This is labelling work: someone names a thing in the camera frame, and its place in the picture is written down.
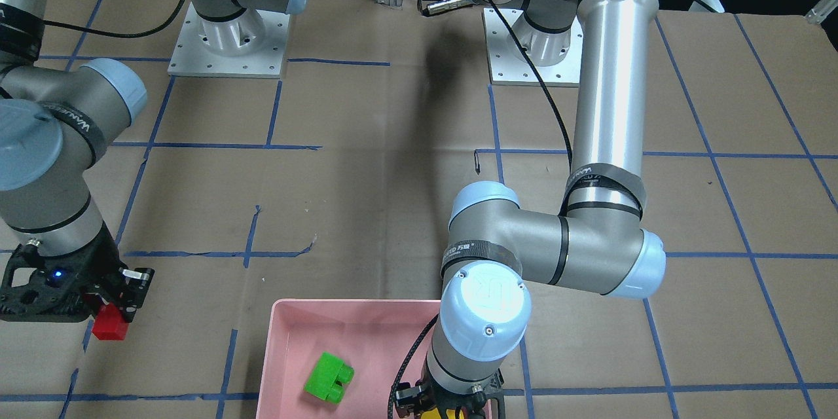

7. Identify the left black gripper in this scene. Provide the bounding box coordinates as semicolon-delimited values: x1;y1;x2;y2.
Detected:
394;373;506;418

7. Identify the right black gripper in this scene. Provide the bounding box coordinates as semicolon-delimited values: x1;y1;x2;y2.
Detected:
1;225;155;323

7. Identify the yellow toy block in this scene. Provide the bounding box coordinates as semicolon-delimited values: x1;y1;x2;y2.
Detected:
419;409;468;419

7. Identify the red toy block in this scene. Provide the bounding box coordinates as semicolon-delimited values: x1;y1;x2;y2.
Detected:
92;304;129;341

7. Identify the green toy block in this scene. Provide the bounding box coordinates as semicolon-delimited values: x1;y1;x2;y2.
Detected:
303;352;354;404

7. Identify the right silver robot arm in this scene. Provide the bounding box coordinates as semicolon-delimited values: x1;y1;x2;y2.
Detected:
1;0;307;329

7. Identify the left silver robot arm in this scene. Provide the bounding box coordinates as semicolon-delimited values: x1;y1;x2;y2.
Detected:
389;0;668;416

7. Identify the pink plastic box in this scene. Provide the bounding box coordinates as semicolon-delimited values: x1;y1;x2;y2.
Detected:
255;299;492;419

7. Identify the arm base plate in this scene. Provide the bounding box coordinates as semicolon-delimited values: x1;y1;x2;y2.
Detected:
484;8;584;87
168;5;293;79

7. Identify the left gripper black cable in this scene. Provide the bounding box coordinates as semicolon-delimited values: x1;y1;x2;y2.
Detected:
388;0;574;419

